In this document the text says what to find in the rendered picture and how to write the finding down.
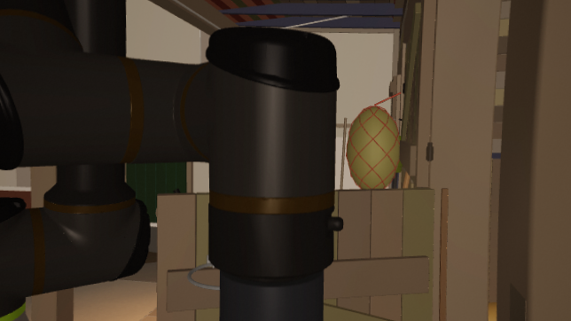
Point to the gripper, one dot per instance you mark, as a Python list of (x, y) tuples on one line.
[(272, 250)]

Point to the green plank door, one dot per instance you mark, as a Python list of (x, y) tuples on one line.
[(156, 187)]

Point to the brown wooden bar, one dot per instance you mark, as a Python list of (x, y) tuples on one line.
[(444, 250)]

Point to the thin grey pole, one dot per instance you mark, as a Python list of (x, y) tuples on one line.
[(344, 151)]

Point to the green hay net, red mesh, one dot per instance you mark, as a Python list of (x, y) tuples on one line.
[(372, 147)]

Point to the black latch fitting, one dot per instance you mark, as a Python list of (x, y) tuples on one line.
[(429, 151)]

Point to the tall wooden plank door leaf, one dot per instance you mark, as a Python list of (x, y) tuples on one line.
[(410, 89)]

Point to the tan wooden door frame post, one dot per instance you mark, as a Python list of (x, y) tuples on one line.
[(464, 178)]

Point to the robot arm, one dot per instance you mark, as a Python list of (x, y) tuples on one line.
[(267, 134)]

